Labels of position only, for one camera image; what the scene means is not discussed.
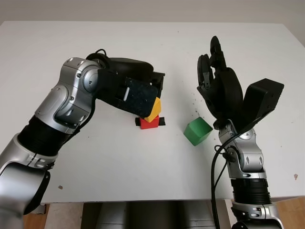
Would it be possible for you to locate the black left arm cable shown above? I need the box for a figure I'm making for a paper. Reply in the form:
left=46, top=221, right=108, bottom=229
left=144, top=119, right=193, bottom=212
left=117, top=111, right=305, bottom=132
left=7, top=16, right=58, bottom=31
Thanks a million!
left=85, top=49, right=111, bottom=63

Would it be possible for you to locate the black tape strip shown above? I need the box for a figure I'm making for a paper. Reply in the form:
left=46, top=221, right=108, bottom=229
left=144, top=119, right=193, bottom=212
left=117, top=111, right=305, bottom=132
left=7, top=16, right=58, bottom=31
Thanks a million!
left=135, top=116, right=166, bottom=127

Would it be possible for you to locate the yellow block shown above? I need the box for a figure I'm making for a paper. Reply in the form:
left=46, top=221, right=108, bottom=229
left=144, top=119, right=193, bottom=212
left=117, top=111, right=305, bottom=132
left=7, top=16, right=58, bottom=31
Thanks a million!
left=144, top=96, right=163, bottom=124

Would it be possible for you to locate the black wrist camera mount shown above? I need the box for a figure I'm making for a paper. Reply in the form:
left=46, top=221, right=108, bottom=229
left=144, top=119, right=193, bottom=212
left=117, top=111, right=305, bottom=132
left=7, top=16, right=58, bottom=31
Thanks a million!
left=94, top=68, right=160, bottom=118
left=238, top=78, right=285, bottom=135

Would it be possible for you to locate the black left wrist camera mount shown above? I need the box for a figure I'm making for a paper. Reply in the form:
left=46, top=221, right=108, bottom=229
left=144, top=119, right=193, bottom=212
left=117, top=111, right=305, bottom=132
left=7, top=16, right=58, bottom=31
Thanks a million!
left=94, top=68, right=160, bottom=118

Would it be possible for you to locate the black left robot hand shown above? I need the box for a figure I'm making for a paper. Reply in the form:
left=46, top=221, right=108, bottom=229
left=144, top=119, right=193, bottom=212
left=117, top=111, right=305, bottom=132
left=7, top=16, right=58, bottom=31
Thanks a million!
left=104, top=57, right=166, bottom=99

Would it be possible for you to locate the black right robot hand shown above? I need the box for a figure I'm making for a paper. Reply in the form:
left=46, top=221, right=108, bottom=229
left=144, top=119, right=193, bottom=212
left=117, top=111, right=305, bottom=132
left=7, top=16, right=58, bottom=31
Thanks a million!
left=196, top=35, right=245, bottom=131

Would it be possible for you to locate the green block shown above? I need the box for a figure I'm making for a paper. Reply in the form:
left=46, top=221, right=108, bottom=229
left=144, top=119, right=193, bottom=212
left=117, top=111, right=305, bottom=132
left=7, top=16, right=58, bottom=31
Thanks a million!
left=183, top=116, right=214, bottom=147

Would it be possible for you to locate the dark grey robot torso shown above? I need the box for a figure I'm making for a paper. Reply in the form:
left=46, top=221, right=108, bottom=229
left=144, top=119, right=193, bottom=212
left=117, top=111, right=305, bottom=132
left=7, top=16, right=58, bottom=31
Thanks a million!
left=81, top=201, right=228, bottom=229

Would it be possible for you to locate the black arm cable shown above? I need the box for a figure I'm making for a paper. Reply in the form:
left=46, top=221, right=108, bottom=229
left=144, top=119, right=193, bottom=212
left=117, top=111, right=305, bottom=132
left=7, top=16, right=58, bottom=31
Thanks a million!
left=85, top=49, right=111, bottom=63
left=211, top=131, right=239, bottom=229

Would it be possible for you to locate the red block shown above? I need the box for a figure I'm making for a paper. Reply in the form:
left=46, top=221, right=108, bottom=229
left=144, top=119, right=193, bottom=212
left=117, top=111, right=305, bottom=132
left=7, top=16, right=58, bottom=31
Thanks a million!
left=140, top=114, right=160, bottom=130

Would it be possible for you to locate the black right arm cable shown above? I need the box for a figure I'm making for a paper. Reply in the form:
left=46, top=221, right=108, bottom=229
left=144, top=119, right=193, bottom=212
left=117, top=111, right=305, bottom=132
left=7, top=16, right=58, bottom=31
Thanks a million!
left=211, top=131, right=239, bottom=229

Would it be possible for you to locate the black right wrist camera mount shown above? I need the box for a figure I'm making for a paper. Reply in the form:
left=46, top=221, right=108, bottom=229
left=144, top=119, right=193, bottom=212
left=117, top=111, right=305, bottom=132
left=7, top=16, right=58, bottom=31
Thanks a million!
left=238, top=78, right=285, bottom=135

